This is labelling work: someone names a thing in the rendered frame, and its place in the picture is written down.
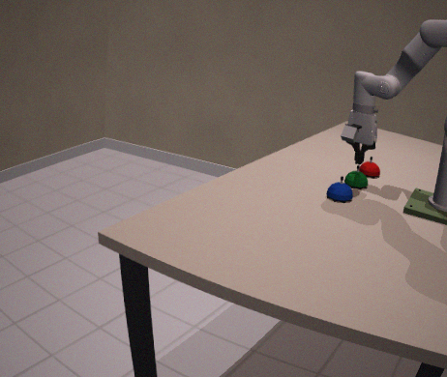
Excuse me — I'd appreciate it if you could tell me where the green bell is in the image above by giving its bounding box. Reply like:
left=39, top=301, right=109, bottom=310
left=344, top=165, right=368, bottom=189

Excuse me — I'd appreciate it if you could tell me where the blue bell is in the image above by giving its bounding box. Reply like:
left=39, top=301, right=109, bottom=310
left=326, top=176, right=353, bottom=203

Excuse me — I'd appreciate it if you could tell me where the red bell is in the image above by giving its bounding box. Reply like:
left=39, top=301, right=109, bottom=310
left=359, top=157, right=380, bottom=178

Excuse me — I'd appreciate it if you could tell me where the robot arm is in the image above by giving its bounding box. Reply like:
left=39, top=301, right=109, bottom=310
left=341, top=19, right=447, bottom=212

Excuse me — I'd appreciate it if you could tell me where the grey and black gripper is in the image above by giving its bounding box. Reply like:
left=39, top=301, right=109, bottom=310
left=346, top=110, right=377, bottom=165

